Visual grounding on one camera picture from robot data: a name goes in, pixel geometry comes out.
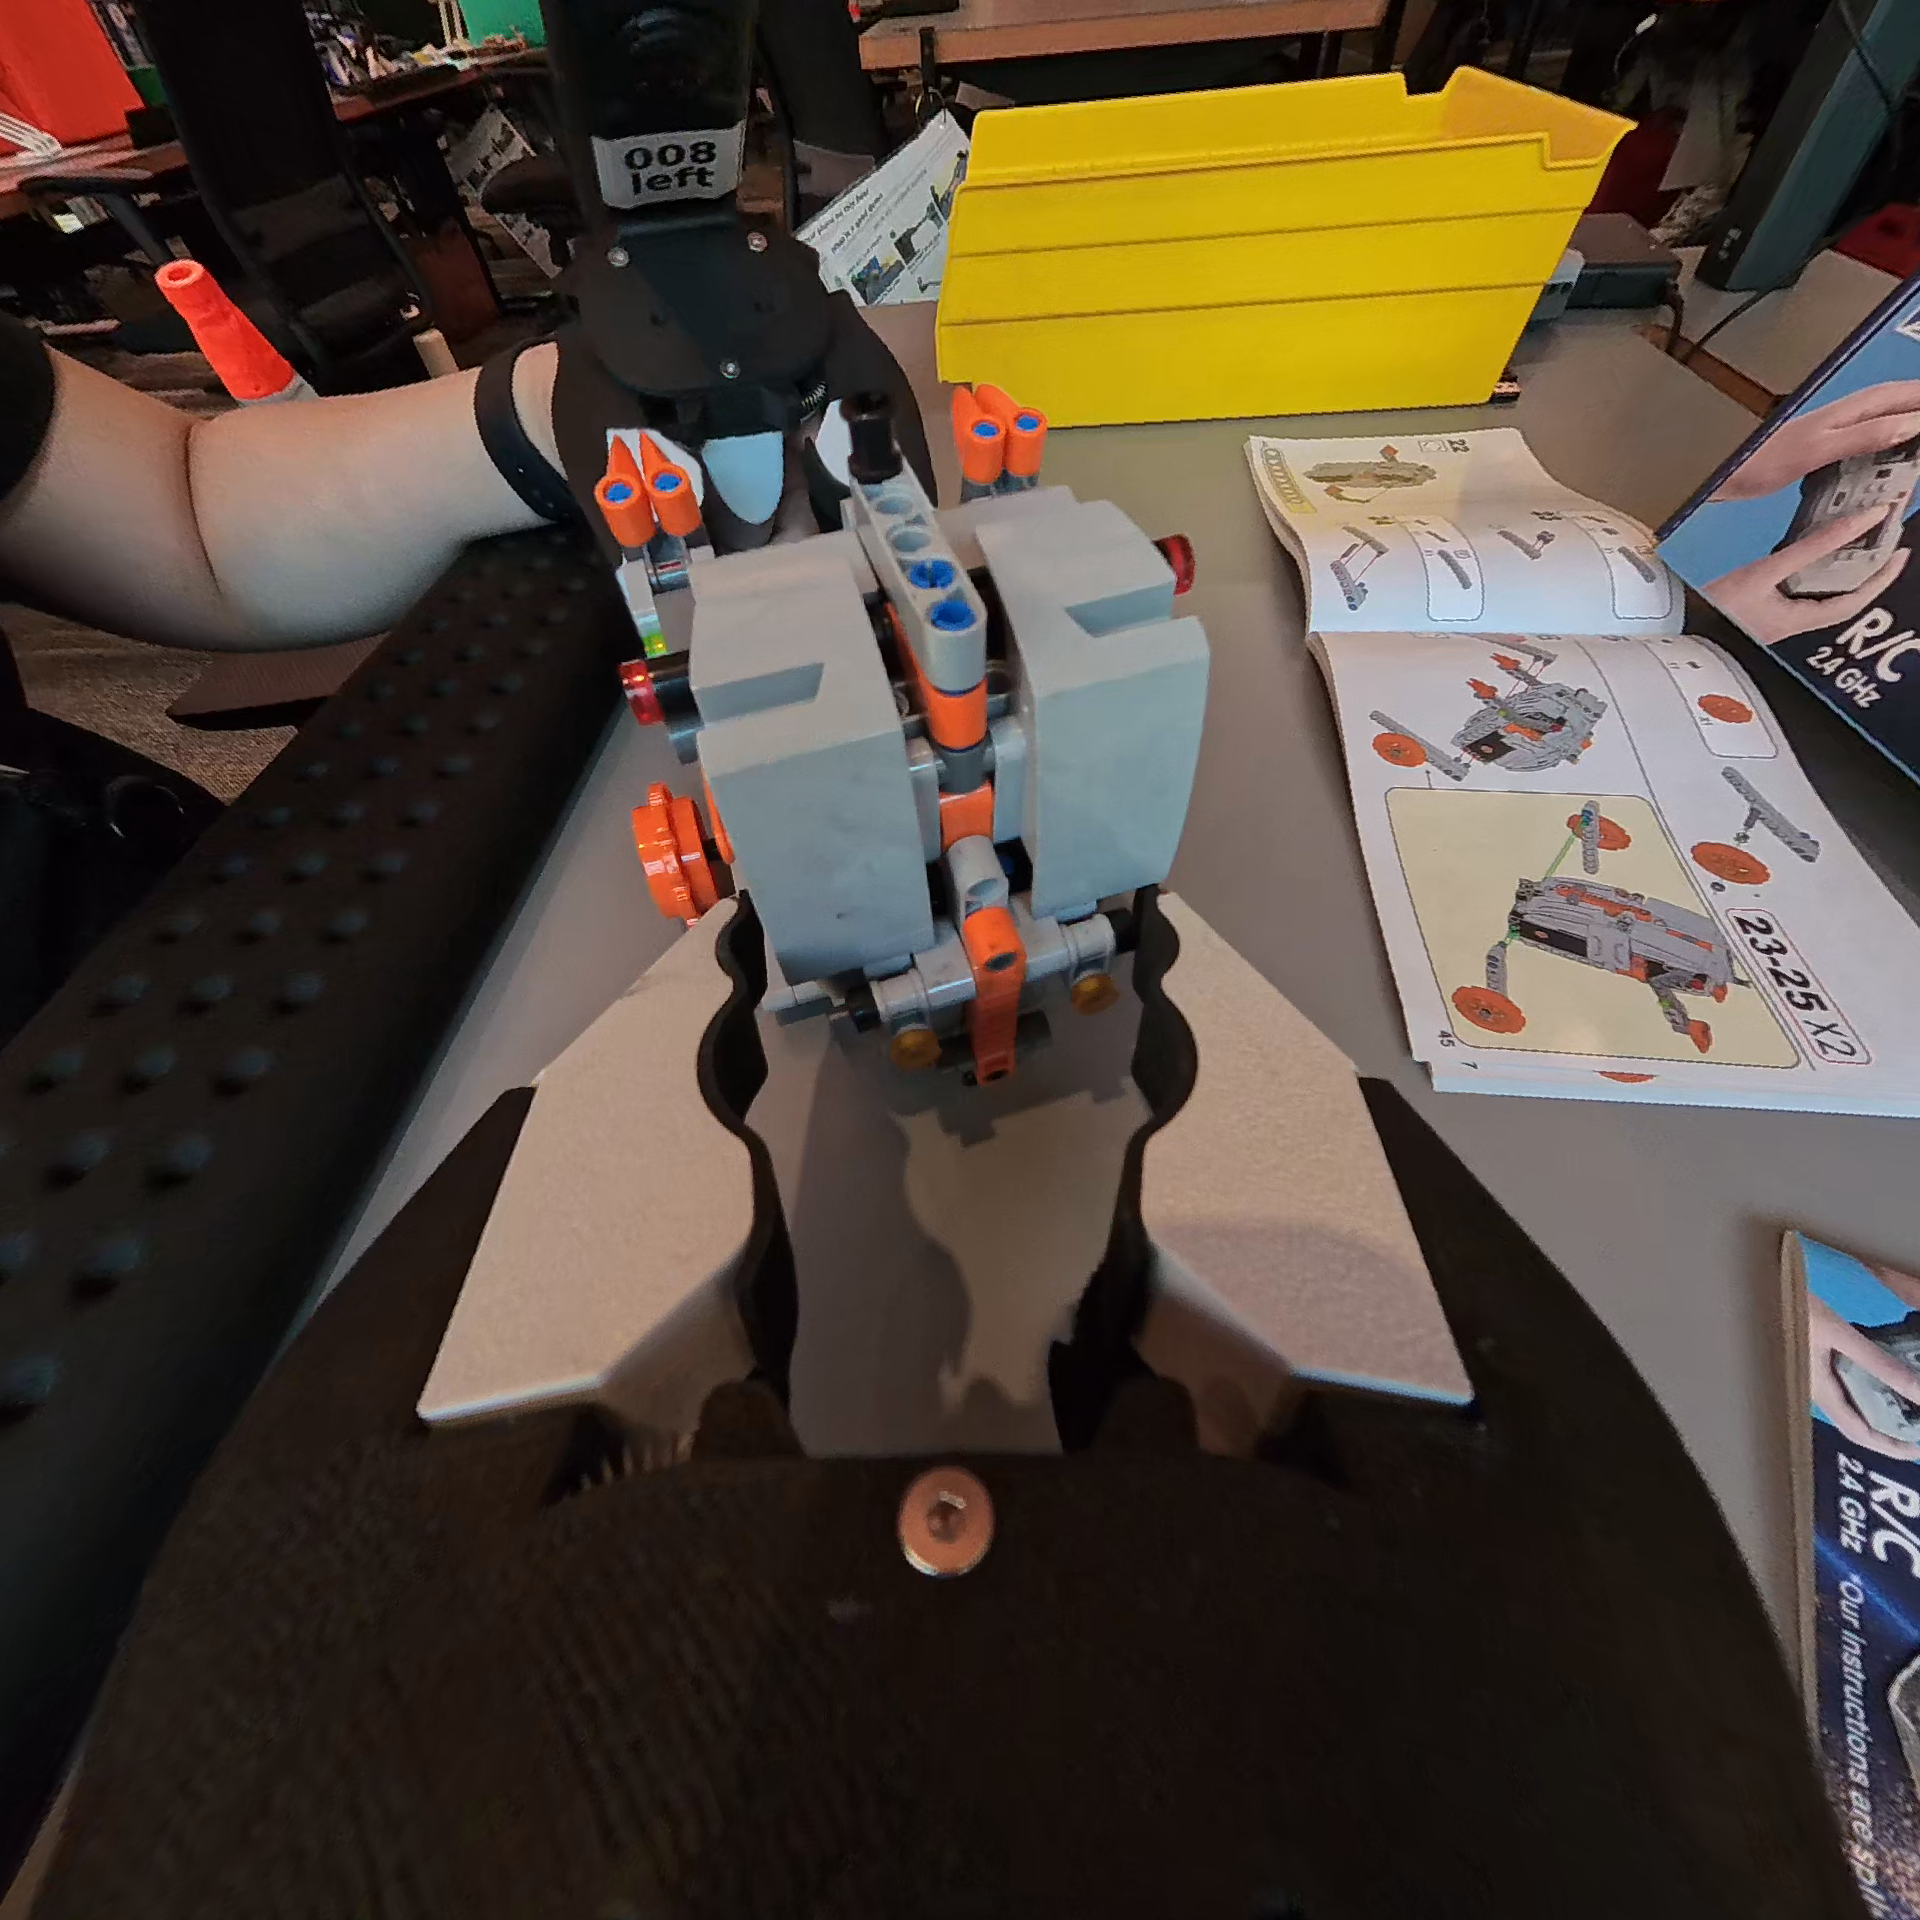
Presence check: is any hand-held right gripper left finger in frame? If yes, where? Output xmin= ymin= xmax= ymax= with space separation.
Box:
xmin=417 ymin=891 xmax=796 ymax=1428

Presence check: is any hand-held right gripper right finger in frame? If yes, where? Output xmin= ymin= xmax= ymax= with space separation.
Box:
xmin=1056 ymin=884 xmax=1480 ymax=1419

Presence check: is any grey toy robot model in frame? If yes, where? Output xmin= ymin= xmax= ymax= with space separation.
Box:
xmin=590 ymin=383 xmax=1214 ymax=1109

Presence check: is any orange wheel grey beam leg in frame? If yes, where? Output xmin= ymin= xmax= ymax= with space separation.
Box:
xmin=631 ymin=781 xmax=739 ymax=921

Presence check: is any person's left forearm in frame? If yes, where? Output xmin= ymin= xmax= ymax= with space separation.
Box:
xmin=0 ymin=306 xmax=577 ymax=654

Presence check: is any grey desk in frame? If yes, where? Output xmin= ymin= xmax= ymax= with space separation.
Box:
xmin=324 ymin=283 xmax=1920 ymax=1651

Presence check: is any black wristband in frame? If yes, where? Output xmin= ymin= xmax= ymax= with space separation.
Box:
xmin=475 ymin=341 xmax=584 ymax=529

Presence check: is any printed paper leaflet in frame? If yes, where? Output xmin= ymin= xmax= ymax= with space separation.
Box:
xmin=794 ymin=107 xmax=972 ymax=310

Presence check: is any black office chair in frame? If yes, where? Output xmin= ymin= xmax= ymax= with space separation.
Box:
xmin=141 ymin=0 xmax=497 ymax=384

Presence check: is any white instruction booklet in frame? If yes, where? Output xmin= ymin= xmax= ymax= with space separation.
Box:
xmin=1244 ymin=431 xmax=1920 ymax=1121

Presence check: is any orange cone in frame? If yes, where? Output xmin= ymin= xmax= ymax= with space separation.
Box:
xmin=153 ymin=258 xmax=320 ymax=411

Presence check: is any yellow plastic bin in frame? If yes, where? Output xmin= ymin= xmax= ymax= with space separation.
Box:
xmin=935 ymin=69 xmax=1636 ymax=426

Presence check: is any dark perforated panel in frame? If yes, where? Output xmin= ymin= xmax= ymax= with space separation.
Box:
xmin=0 ymin=524 xmax=722 ymax=1803

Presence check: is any wooden table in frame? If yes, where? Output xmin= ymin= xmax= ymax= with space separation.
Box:
xmin=860 ymin=0 xmax=1389 ymax=69

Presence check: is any blue cover booklet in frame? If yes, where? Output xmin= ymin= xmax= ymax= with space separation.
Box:
xmin=1779 ymin=1231 xmax=1920 ymax=1920

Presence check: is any orange bag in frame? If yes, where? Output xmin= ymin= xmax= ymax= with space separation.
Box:
xmin=0 ymin=0 xmax=144 ymax=152

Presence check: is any grey power adapter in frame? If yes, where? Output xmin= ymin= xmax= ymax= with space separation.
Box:
xmin=1538 ymin=209 xmax=1684 ymax=318

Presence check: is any blue robot kit box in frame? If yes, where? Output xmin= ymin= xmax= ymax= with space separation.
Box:
xmin=1657 ymin=272 xmax=1920 ymax=781

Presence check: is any black monitor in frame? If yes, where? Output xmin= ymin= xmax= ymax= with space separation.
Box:
xmin=1694 ymin=0 xmax=1920 ymax=295

